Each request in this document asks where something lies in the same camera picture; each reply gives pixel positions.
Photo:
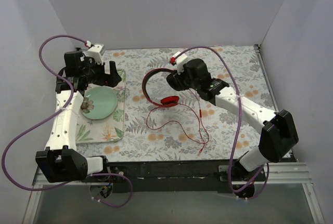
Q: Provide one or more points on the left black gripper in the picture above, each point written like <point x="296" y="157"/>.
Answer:
<point x="108" y="76"/>

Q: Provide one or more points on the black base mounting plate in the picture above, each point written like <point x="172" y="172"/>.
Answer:
<point x="170" y="176"/>

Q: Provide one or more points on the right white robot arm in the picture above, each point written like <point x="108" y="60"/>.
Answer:
<point x="277" y="129"/>

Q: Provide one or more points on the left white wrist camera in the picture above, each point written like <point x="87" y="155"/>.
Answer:
<point x="95" y="51"/>

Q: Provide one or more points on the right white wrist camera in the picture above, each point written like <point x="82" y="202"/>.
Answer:
<point x="179" y="61"/>

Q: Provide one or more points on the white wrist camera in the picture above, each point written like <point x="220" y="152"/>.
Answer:
<point x="179" y="61"/>
<point x="95" y="51"/>

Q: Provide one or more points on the aluminium frame rail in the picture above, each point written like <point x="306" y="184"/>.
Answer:
<point x="180" y="192"/>

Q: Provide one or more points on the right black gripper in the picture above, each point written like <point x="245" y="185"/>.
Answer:
<point x="174" y="81"/>

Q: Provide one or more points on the floral tablecloth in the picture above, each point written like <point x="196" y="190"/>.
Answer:
<point x="193" y="130"/>

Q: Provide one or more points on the floral rectangular tray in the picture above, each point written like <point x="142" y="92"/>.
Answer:
<point x="109" y="129"/>

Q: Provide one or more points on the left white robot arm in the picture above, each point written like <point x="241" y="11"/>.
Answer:
<point x="85" y="86"/>

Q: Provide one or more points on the green ceramic plate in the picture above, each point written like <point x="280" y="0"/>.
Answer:
<point x="99" y="102"/>

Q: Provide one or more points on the red headphones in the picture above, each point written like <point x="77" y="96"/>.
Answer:
<point x="160" y="98"/>

